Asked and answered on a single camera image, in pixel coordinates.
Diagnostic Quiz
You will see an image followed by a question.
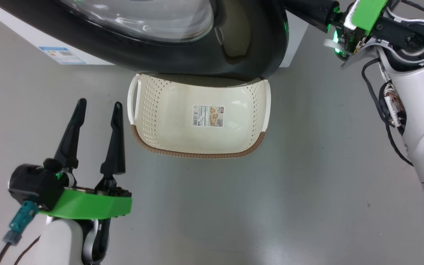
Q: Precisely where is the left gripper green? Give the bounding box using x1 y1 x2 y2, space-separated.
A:
38 98 133 220

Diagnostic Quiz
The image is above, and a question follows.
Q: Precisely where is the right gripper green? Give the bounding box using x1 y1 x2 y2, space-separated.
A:
324 0 388 59

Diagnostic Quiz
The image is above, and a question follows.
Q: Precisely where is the black glass washing machine door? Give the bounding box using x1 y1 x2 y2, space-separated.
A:
0 0 290 87

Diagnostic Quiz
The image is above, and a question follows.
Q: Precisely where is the cream perforated laundry basket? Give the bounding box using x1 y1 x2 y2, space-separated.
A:
127 73 271 159

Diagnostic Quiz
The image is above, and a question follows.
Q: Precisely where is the basket product label sticker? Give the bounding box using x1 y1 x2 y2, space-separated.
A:
192 105 225 128

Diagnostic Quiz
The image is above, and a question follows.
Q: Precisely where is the white front-load washing machine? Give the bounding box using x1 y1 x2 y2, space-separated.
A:
0 0 308 68

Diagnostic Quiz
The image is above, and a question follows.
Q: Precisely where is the blue energy label sticker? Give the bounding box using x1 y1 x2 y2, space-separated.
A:
39 46 86 65

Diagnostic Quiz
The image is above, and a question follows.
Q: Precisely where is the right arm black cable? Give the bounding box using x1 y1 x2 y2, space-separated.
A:
361 58 414 167

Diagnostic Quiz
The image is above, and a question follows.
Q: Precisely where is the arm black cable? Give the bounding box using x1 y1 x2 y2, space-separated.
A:
0 241 12 265
361 58 414 167

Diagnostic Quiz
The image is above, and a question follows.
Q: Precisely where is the left teal cable connector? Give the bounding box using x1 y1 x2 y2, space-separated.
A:
3 201 40 246

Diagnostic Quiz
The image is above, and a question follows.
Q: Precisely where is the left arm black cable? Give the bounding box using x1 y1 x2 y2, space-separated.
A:
0 241 12 265

